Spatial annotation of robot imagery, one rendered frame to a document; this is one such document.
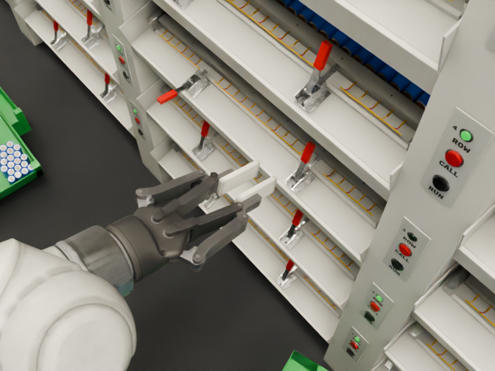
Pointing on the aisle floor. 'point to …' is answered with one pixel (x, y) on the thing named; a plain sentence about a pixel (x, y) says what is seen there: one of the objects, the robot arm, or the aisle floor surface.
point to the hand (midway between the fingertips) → (247, 185)
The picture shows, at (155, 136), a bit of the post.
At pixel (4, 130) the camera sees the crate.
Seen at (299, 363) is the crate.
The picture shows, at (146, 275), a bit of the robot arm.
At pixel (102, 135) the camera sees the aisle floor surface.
